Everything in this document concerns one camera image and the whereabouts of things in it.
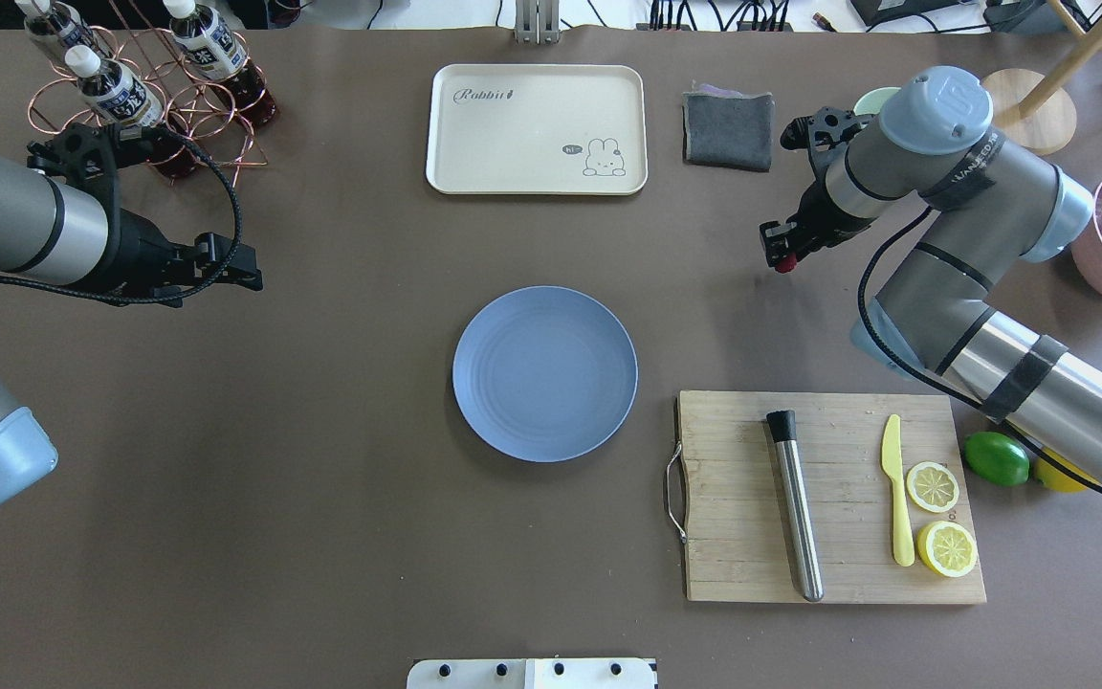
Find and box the black knife on board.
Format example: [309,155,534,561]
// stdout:
[766,410,827,603]

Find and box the green lime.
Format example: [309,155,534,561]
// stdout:
[962,432,1031,487]

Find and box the copper wire bottle rack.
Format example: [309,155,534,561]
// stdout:
[28,1,270,176]

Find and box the dark drink bottle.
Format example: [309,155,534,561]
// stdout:
[64,44,198,179]
[14,1,111,73]
[165,1,278,129]

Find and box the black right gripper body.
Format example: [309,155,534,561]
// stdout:
[780,106,871,257]

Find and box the yellow lemon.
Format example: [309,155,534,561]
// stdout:
[1033,448,1098,493]

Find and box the cream plastic tray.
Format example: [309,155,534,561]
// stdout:
[425,64,649,196]

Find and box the yellow plastic knife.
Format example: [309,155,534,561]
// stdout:
[880,415,915,567]

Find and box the lemon slice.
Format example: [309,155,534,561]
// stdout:
[915,521,977,577]
[905,461,960,514]

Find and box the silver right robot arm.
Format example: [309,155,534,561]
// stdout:
[760,65,1102,484]

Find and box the grey folded cloth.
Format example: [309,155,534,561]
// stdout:
[682,83,775,173]

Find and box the red strawberry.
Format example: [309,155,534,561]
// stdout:
[774,255,799,274]

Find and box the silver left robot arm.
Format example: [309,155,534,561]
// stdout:
[0,123,264,505]

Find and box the wooden mug tree stand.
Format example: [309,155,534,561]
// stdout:
[981,1,1102,157]

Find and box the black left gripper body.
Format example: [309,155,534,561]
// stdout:
[28,123,184,302]

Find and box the mint green bowl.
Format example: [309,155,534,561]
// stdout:
[852,86,900,115]

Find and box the blue plate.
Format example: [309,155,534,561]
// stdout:
[452,286,639,463]

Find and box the wooden cutting board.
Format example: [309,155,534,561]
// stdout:
[676,389,985,605]

